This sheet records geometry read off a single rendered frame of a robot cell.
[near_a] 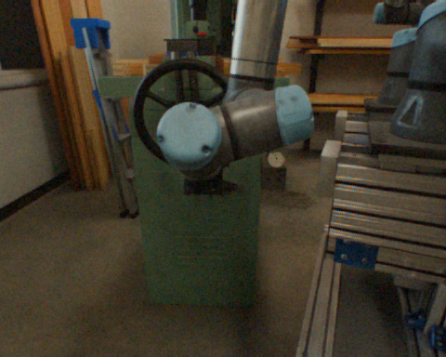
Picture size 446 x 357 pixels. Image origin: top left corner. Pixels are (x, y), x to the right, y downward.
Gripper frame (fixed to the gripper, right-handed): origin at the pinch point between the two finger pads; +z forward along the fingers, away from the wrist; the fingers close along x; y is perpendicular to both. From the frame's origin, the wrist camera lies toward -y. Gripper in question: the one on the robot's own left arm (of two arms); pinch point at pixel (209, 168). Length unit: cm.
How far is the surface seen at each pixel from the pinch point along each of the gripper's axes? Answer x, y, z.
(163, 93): -14.8, -24.3, 13.8
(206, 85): -2.6, -26.3, 12.7
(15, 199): -138, -1, 127
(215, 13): -2, -63, 31
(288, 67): 24, -42, 32
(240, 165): 7.5, -7.8, 34.3
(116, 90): -32.1, -29.0, 22.1
